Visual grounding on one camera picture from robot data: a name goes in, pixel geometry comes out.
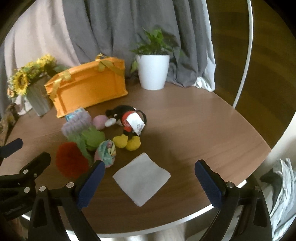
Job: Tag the white sheer curtain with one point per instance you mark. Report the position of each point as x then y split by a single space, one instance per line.
40 30

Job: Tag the patterned brown rug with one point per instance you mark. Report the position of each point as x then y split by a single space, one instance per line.
7 123

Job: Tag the black penguin plush toy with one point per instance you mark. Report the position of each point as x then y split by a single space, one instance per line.
133 122

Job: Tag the grey curtain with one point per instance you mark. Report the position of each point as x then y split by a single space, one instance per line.
114 28

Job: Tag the red fluffy pompom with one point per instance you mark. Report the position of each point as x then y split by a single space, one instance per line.
70 161

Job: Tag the white plant pot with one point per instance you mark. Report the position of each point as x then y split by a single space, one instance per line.
152 71

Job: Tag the orange plastic storage box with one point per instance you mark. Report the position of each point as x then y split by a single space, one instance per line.
88 84

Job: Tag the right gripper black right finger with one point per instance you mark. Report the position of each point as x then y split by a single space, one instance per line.
244 208

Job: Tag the green plush toy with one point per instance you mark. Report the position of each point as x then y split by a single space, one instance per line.
88 141

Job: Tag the yellow sunflower bouquet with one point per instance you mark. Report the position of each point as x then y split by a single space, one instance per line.
25 76

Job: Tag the green leafy houseplant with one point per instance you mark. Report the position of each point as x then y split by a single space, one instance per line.
157 43

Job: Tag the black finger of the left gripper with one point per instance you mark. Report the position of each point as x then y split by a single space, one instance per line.
11 148
30 172

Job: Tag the white curved lamp pole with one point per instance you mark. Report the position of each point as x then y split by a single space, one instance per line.
248 54

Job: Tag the crumpled grey white cloth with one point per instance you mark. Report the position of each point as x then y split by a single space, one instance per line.
279 194

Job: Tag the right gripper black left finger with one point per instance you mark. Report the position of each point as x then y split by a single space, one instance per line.
46 222

